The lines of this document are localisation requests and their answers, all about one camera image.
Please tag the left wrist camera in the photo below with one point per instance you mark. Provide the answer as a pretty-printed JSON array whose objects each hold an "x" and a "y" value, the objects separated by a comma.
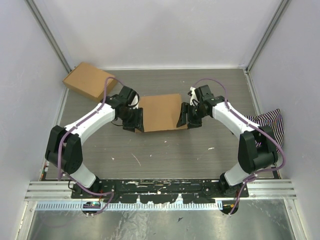
[{"x": 129, "y": 97}]

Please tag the slotted white cable duct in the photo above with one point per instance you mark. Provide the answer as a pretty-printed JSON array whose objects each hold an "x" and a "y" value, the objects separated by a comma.
[{"x": 95, "y": 206}]

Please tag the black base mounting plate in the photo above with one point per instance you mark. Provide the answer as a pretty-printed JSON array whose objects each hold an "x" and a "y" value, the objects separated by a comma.
[{"x": 160, "y": 191}]

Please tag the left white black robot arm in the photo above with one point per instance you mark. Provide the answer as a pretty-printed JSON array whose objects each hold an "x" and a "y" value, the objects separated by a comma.
[{"x": 65, "y": 144}]

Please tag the striped purple white cloth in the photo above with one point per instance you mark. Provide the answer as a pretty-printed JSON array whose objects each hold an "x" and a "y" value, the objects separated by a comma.
[{"x": 272, "y": 119}]

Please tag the aluminium front rail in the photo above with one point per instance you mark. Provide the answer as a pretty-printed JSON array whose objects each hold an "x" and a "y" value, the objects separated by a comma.
[{"x": 65, "y": 190}]

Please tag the brown cardboard box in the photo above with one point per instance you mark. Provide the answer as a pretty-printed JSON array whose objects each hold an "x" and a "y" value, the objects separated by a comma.
[
  {"x": 161, "y": 112},
  {"x": 89, "y": 81}
]

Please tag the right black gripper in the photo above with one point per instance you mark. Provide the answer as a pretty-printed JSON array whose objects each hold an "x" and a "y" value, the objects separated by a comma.
[{"x": 193, "y": 123}]

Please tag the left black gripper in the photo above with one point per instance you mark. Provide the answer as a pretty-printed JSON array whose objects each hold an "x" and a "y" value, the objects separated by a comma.
[{"x": 130, "y": 126}]

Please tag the right aluminium corner post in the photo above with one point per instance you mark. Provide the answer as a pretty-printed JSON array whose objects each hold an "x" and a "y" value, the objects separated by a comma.
[{"x": 280, "y": 10}]

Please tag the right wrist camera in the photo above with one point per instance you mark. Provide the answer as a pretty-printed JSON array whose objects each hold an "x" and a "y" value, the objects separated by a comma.
[{"x": 199, "y": 95}]

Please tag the folded brown cardboard box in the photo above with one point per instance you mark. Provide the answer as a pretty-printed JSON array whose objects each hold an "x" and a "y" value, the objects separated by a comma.
[{"x": 89, "y": 81}]

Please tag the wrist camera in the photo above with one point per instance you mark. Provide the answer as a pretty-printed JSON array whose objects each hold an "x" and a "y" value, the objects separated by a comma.
[
  {"x": 199, "y": 95},
  {"x": 129, "y": 97}
]

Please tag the left aluminium corner post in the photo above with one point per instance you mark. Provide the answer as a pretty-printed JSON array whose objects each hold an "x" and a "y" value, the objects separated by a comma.
[{"x": 48, "y": 33}]

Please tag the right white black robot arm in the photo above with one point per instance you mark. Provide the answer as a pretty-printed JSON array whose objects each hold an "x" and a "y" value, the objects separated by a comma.
[{"x": 256, "y": 144}]

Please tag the aluminium corner post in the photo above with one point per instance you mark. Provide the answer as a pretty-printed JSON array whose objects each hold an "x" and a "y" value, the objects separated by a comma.
[
  {"x": 280, "y": 10},
  {"x": 48, "y": 33}
]

